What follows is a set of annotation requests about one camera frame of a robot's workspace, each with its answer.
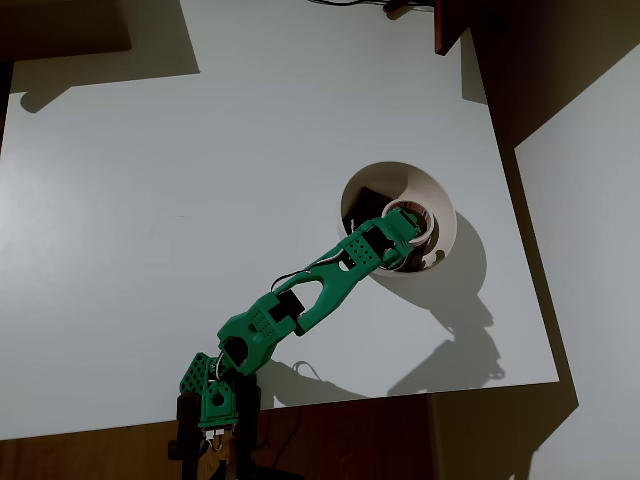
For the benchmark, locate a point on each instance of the white masking tape roll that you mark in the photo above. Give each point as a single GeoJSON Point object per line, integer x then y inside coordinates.
{"type": "Point", "coordinates": [417, 207]}

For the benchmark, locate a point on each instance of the white round bowl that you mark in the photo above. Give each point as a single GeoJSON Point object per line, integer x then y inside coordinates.
{"type": "Point", "coordinates": [440, 200]}

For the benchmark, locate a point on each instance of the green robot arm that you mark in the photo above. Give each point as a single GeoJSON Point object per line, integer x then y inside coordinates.
{"type": "Point", "coordinates": [335, 285]}

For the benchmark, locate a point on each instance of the dark folded cloth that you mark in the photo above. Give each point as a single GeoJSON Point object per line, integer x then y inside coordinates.
{"type": "Point", "coordinates": [365, 202]}

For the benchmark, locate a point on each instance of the red-brown wooden furniture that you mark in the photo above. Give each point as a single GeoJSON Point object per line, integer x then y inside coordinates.
{"type": "Point", "coordinates": [450, 25]}

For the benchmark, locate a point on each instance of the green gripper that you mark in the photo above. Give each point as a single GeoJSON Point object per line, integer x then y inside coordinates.
{"type": "Point", "coordinates": [406, 226]}

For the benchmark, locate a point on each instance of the dark furniture piece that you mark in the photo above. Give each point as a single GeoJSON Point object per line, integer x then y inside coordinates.
{"type": "Point", "coordinates": [60, 25]}

